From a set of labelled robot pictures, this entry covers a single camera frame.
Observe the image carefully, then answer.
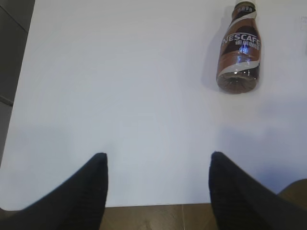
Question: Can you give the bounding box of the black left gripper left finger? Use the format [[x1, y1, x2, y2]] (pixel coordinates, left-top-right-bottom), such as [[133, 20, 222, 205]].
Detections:
[[0, 153, 108, 230]]

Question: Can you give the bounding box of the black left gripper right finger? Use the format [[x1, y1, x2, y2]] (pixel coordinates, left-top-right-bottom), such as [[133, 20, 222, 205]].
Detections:
[[209, 152, 307, 230]]

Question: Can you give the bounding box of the brown Nescafe coffee bottle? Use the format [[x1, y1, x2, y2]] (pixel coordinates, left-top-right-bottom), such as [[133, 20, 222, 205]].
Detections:
[[216, 0, 262, 94]]

